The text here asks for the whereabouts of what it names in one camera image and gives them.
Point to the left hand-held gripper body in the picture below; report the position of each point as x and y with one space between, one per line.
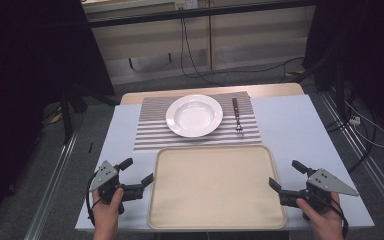
106 173

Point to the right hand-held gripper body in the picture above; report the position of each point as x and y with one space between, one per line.
326 181

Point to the person's right hand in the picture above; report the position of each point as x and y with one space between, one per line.
328 221

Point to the person's left hand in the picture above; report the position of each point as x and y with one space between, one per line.
106 215

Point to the small black stick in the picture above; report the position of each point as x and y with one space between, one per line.
90 147

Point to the striped grey placemat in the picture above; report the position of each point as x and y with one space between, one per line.
153 133

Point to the white table cover sheet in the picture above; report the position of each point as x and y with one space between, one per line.
286 126

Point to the beige plastic tray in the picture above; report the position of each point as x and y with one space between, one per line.
213 186

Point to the white power strip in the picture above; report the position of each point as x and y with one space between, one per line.
355 120

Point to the black metal stand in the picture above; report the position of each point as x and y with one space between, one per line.
67 113
339 86

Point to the yellow floor tape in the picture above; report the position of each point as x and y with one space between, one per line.
295 72
56 118

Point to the white deep plate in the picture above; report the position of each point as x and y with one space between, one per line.
194 115

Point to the dark curtain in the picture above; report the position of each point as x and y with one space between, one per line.
23 83
370 50

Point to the light wooden cabinet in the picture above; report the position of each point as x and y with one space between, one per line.
253 43

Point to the metal floor rail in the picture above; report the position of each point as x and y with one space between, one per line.
373 166
51 186

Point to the white wall socket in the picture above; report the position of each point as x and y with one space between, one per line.
186 4

